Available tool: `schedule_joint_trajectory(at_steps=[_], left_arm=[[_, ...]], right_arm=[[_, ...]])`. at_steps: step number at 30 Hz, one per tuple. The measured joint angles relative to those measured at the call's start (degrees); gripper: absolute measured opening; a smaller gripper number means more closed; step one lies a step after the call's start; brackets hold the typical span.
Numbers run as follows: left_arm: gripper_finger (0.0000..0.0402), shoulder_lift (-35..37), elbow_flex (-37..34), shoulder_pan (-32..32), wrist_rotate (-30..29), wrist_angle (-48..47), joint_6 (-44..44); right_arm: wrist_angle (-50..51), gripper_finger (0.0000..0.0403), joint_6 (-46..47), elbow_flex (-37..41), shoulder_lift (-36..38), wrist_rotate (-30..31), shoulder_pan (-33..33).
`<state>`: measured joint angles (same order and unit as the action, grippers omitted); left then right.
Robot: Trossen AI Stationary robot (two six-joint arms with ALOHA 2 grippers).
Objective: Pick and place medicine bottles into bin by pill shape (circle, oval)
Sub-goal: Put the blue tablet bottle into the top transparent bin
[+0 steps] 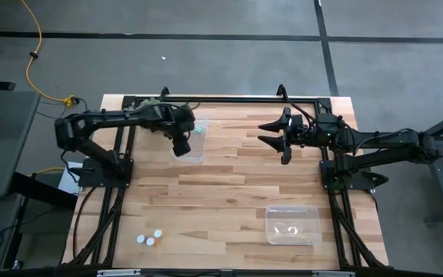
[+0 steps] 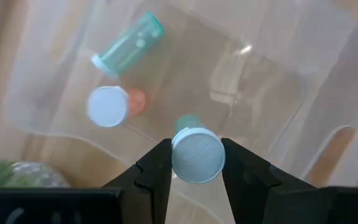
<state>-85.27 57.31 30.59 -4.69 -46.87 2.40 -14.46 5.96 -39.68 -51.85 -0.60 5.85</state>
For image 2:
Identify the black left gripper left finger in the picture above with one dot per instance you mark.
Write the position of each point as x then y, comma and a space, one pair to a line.
135, 193

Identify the green succulent in white pot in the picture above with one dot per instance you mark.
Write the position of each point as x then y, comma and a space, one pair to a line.
26, 175

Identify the red pill bottle white cap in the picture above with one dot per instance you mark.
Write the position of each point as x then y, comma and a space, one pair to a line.
107, 105

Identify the green pill bottle white cap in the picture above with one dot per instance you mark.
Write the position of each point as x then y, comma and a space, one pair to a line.
197, 155
129, 46

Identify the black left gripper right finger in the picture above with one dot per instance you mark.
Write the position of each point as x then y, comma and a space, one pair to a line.
259, 193

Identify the clear plastic bin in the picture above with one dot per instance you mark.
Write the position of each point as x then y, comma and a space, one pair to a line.
259, 93

